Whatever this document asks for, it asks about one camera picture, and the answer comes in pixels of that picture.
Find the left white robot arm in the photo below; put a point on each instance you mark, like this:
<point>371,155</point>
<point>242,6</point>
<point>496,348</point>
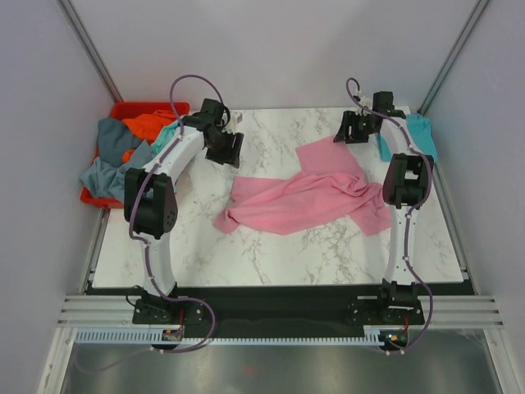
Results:
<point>150,205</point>

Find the right frame post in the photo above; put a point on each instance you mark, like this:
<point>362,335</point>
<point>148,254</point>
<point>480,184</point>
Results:
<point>461,41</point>

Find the mint green t shirt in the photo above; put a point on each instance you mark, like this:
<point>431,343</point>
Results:
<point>165,136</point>

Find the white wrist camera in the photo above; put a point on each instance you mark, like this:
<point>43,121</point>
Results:
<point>363,100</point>
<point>235,119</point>

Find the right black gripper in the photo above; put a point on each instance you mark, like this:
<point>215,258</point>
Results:
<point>349,119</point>

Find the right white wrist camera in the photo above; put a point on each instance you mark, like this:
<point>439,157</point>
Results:
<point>363,100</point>

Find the grey blue t shirt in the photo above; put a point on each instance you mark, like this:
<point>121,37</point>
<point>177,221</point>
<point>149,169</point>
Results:
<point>118,151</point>

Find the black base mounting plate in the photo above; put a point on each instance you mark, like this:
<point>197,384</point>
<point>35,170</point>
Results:
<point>295,311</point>

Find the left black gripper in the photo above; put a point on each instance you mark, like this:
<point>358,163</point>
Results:
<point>230,156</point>

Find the folded teal t shirt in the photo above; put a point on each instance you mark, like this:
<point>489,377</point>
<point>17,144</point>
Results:
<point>422,137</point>

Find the pink t shirt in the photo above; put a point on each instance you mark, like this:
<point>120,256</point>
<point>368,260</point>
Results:
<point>330,185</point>

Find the orange t shirt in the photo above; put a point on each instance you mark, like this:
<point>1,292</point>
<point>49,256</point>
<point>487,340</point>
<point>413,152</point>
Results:
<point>146,127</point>

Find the left frame post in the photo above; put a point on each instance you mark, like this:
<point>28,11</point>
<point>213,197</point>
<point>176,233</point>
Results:
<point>73,17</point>

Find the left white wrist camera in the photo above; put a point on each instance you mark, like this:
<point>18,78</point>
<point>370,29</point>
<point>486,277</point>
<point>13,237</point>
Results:
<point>235,119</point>

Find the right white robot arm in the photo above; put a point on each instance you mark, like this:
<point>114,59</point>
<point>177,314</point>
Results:
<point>406,188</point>

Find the white slotted cable duct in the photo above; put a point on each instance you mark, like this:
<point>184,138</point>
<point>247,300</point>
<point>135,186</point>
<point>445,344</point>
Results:
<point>164,337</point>

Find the aluminium extrusion rail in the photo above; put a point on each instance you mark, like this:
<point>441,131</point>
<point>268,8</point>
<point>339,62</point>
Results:
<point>449,311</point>

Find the frame post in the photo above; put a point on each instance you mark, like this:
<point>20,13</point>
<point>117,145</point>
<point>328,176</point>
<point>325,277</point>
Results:
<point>461,41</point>
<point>73,17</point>

